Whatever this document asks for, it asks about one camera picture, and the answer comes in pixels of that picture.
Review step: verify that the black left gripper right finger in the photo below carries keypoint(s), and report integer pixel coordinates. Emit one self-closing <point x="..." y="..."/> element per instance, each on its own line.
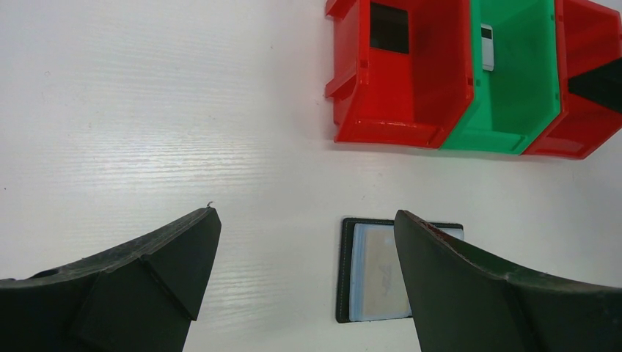
<point x="464" y="298"/>

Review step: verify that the black card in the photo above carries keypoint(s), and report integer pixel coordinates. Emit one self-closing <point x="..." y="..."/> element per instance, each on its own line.
<point x="389" y="28"/>

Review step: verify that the red plastic bin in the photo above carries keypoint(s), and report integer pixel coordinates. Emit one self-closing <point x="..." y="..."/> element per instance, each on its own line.
<point x="414" y="99"/>
<point x="588" y="36"/>

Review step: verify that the red plastic bin right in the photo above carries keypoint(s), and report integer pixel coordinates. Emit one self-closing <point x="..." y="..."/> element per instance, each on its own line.
<point x="588" y="36"/>

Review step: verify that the black leather card holder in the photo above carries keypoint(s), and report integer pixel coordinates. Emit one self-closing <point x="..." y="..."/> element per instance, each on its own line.
<point x="370" y="283"/>

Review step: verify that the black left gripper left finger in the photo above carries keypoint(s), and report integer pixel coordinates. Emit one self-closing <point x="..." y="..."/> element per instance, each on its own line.
<point x="141" y="295"/>

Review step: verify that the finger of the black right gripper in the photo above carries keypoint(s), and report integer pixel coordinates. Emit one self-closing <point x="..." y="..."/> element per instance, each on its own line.
<point x="601" y="85"/>

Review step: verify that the green plastic bin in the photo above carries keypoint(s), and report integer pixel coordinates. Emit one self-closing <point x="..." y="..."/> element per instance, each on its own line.
<point x="515" y="102"/>

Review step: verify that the silver magnetic stripe card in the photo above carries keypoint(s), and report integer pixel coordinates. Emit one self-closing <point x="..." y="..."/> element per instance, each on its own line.
<point x="487" y="42"/>

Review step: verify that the red plastic bin left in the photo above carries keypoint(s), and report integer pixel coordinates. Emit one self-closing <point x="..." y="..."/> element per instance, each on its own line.
<point x="414" y="99"/>

